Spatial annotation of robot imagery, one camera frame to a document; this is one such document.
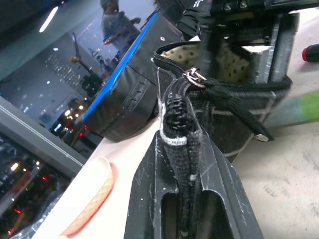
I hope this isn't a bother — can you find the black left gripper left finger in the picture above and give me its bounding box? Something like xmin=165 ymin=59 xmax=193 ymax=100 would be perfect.
xmin=124 ymin=129 xmax=184 ymax=239

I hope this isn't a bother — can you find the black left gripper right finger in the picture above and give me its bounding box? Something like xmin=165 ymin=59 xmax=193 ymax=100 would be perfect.
xmin=188 ymin=134 xmax=264 ymax=239

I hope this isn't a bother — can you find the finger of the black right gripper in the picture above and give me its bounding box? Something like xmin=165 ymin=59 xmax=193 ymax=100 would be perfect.
xmin=251 ymin=11 xmax=300 ymax=83
xmin=198 ymin=24 xmax=225 ymax=78

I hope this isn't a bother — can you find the black grid pouch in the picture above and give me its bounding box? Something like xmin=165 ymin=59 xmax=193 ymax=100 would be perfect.
xmin=151 ymin=41 xmax=294 ymax=239

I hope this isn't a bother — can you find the red marker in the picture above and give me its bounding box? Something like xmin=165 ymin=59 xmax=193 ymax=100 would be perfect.
xmin=302 ymin=43 xmax=319 ymax=63

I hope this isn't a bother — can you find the green highlighter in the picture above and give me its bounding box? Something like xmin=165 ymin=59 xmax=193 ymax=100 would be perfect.
xmin=263 ymin=90 xmax=319 ymax=128

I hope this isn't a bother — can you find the black bag with white print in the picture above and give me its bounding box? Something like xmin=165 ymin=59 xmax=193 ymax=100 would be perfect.
xmin=175 ymin=0 xmax=213 ymax=41

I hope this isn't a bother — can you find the white orange-rimmed flat object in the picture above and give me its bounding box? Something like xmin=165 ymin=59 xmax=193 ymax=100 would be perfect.
xmin=58 ymin=156 xmax=118 ymax=238

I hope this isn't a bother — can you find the black case with blue edge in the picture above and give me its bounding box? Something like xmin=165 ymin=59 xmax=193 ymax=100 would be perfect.
xmin=81 ymin=12 xmax=185 ymax=143

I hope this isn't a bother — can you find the grey window frame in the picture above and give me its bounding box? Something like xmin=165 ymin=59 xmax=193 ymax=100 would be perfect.
xmin=0 ymin=96 xmax=85 ymax=178

